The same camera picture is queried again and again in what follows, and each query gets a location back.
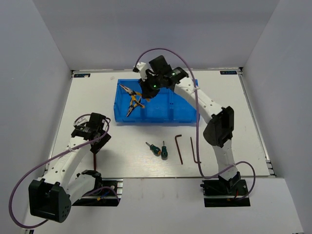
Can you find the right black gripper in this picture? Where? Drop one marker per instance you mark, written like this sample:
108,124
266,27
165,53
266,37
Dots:
146,93

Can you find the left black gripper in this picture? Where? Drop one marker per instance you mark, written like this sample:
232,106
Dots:
105,138

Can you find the yellow-handled pliers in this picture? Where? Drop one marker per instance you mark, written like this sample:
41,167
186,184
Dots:
133,94
133,104

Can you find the brown hex key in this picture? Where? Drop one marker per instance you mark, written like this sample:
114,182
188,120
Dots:
94,161
193,151
178,148

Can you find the green phillips stubby screwdriver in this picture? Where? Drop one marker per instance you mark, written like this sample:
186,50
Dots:
156,150

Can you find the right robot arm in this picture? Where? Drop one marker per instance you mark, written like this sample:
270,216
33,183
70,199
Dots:
218,133

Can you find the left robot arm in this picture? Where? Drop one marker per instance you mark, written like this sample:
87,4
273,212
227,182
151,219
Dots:
52,196

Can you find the blue three-compartment bin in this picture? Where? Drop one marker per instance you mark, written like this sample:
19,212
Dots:
166,107

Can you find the left table label sticker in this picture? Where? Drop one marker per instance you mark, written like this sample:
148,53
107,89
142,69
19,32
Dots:
83,75

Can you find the table label sticker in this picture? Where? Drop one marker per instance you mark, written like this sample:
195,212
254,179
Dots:
228,72
83,75

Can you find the right table label sticker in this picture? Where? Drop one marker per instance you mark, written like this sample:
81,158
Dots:
228,72

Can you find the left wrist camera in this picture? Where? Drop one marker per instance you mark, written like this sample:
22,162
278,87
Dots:
80,120

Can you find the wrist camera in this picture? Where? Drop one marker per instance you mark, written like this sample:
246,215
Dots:
141,68
80,120

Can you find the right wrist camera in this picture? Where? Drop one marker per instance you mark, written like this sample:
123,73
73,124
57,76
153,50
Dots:
141,68

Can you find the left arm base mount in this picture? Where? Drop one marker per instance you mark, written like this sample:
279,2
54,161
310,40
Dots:
105,191

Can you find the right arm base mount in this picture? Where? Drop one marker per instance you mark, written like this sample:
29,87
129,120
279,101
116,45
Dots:
216,194

